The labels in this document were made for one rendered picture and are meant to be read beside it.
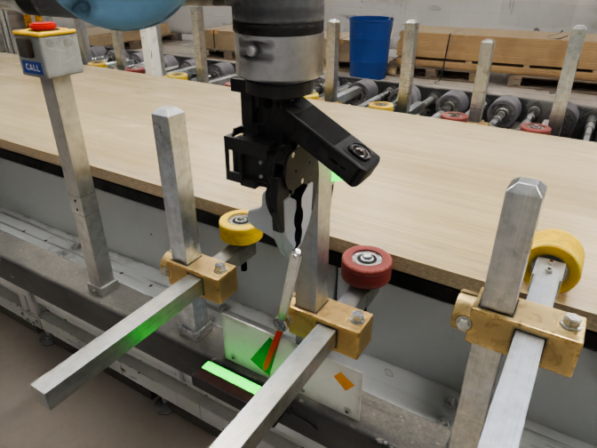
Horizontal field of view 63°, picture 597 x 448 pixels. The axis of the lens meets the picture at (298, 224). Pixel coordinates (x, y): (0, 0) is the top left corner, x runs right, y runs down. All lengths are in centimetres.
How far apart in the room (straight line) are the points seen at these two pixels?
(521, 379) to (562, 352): 8
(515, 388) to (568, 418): 45
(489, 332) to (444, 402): 38
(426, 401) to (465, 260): 28
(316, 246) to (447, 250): 27
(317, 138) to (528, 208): 22
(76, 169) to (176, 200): 25
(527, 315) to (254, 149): 35
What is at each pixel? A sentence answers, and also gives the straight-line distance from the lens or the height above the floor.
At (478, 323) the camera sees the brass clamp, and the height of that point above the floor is 95.
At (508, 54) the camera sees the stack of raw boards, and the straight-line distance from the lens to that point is 645.
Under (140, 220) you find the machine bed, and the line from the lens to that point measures 128.
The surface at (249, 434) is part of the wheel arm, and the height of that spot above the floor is 86.
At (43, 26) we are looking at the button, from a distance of 93.
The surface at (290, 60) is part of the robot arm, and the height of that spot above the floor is 124.
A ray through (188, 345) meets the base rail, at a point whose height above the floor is 70.
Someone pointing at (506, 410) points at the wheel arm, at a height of 96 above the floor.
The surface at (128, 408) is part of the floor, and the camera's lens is 184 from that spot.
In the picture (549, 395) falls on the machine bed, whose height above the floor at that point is 69.
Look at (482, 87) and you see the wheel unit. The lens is 165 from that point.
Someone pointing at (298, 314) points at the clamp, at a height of 86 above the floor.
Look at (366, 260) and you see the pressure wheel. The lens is 78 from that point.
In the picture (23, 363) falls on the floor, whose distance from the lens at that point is 215.
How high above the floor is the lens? 132
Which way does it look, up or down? 28 degrees down
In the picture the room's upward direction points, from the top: straight up
